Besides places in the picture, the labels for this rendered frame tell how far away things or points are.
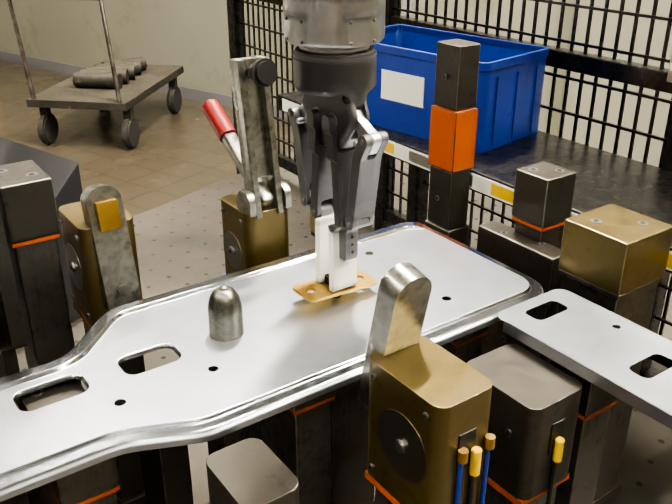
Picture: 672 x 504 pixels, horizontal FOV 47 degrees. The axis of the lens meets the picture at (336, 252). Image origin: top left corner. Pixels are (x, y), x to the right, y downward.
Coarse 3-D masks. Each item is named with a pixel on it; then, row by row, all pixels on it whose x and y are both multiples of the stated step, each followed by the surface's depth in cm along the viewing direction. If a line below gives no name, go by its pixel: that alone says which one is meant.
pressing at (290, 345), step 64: (384, 256) 88; (448, 256) 88; (128, 320) 75; (192, 320) 75; (256, 320) 75; (320, 320) 75; (448, 320) 75; (0, 384) 65; (128, 384) 66; (192, 384) 66; (256, 384) 66; (320, 384) 66; (0, 448) 58; (64, 448) 58; (128, 448) 59
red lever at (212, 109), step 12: (204, 108) 92; (216, 108) 92; (216, 120) 91; (228, 120) 91; (216, 132) 91; (228, 132) 90; (228, 144) 90; (240, 156) 89; (240, 168) 89; (264, 192) 87; (264, 204) 87
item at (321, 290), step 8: (360, 272) 82; (312, 280) 80; (328, 280) 78; (360, 280) 80; (368, 280) 80; (376, 280) 80; (296, 288) 78; (304, 288) 78; (312, 288) 78; (320, 288) 78; (328, 288) 78; (352, 288) 78; (360, 288) 79; (304, 296) 76; (312, 296) 76; (320, 296) 76; (328, 296) 77
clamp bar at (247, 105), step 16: (240, 64) 81; (256, 64) 80; (272, 64) 80; (240, 80) 82; (256, 80) 80; (272, 80) 81; (240, 96) 82; (256, 96) 84; (240, 112) 83; (256, 112) 84; (272, 112) 84; (240, 128) 84; (256, 128) 85; (272, 128) 85; (240, 144) 85; (256, 144) 85; (272, 144) 85; (256, 160) 86; (272, 160) 86; (256, 176) 85; (272, 176) 87; (256, 192) 85; (272, 192) 88; (256, 208) 86
